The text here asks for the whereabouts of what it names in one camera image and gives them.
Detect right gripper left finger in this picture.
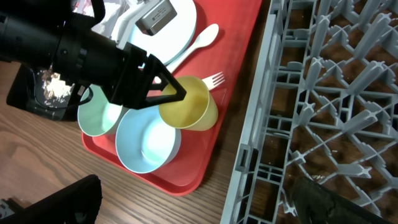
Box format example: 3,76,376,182
1,174,103,224

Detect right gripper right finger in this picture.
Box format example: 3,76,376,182
292,177,390,224

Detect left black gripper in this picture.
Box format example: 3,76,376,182
51,28,187,110

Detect yellow plastic cup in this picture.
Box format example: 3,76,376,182
159,76,218,131

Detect light blue bowl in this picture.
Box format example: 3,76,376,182
115,106,182,174

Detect green bowl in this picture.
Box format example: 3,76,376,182
77,85,128,137

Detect rice and food scraps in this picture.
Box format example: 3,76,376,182
40,69,73,106

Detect grey dishwasher rack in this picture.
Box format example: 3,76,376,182
221,0,397,223

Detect black waste tray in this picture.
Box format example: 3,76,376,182
6,65,84,121

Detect light blue plate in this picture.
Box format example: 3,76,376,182
129,0,197,65

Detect white plastic fork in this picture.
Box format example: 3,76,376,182
202,72,226,91

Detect white plastic spoon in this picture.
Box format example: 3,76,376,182
167,24,219,73

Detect red serving tray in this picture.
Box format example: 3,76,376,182
81,0,264,197

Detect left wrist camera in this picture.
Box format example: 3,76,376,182
110,0,177,49

